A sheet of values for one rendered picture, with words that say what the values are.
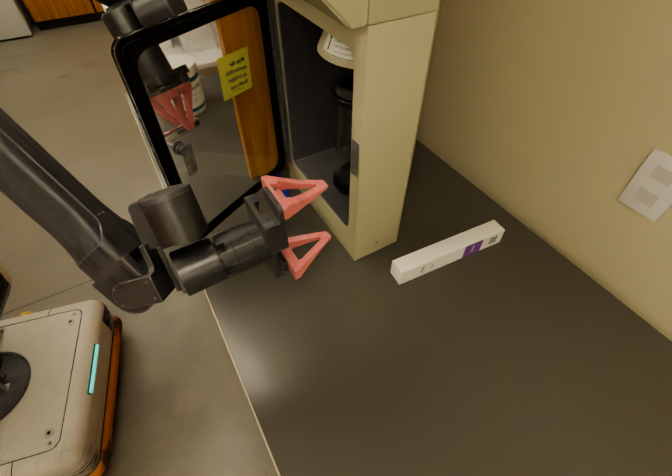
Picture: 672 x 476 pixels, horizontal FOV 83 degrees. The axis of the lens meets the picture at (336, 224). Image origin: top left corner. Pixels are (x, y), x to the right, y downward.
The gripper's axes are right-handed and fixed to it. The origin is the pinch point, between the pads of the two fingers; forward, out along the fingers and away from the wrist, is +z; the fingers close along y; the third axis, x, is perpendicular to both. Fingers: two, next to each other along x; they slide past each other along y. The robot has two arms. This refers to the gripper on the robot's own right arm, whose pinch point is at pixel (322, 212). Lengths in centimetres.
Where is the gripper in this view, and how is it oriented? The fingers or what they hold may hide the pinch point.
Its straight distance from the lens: 51.8
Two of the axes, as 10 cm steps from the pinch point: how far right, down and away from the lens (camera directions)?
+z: 8.6, -3.9, 3.4
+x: -5.1, -6.1, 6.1
